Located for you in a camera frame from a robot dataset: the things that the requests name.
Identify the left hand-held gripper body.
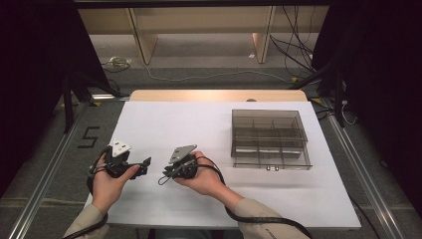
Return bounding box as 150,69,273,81
105,138,145,179

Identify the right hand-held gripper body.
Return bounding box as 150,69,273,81
167,143,200,180

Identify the smoky clear drawer box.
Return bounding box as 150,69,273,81
230,109,309,159

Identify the person's right hand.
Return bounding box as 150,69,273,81
173,150,229,199

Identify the person's left hand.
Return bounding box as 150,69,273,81
90,152,141,214

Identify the white board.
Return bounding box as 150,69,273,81
84,101,362,230

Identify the black stand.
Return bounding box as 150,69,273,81
61,71,130,134
290,49,348,128

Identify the light wooden table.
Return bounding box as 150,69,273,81
128,89,309,103

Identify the black curtain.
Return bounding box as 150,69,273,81
312,0,422,208
0,0,112,200

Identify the pale wooden desk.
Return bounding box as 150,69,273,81
78,6,329,65

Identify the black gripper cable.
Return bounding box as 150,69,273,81
157,155,313,239
63,147,112,239

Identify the aluminium rail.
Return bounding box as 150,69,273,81
326,113,404,239
8,101,91,239

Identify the coiled pale cable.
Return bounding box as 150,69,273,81
101,56,133,74

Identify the black frame bar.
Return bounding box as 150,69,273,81
33,0,332,9

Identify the bundle of black cables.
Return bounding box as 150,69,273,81
269,5,319,75

